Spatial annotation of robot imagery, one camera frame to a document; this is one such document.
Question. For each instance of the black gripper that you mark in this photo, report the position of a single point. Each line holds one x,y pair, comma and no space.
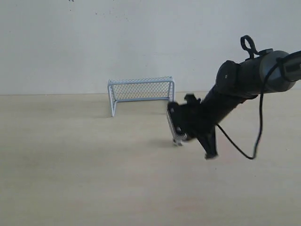
200,117

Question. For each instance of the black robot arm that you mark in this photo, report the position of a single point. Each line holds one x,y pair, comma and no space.
265,71

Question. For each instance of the small white soccer goal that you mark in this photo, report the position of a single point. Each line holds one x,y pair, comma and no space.
143,89

